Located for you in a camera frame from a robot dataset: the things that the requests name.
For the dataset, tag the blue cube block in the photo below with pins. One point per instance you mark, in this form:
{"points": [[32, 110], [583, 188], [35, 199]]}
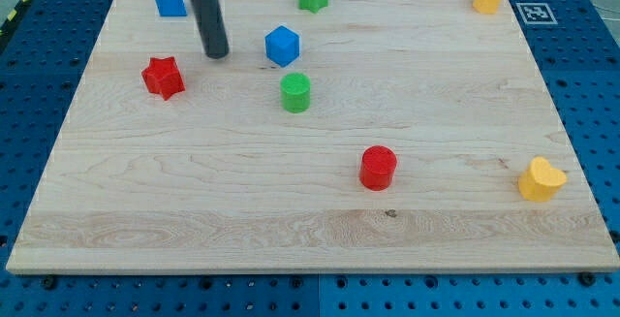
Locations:
{"points": [[282, 46]]}

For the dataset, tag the wooden board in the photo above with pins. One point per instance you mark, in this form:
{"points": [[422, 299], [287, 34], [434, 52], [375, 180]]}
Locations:
{"points": [[221, 179]]}

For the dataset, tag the white fiducial marker tag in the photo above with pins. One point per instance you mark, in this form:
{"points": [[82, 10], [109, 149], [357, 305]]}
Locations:
{"points": [[536, 13]]}

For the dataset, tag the blue pentagon house block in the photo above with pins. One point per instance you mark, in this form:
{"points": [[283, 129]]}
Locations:
{"points": [[170, 8]]}

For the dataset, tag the green cylinder block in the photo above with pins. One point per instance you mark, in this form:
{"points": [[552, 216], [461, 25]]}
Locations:
{"points": [[295, 92]]}

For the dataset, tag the red cylinder block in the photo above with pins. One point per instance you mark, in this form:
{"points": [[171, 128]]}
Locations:
{"points": [[377, 167]]}

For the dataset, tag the red star block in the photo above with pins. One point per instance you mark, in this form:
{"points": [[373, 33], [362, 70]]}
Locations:
{"points": [[163, 77]]}

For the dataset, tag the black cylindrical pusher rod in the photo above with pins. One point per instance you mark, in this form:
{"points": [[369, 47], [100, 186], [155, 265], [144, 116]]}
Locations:
{"points": [[208, 16]]}

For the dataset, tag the yellow heart block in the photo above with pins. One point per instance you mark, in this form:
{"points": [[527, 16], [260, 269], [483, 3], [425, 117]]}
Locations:
{"points": [[540, 181]]}

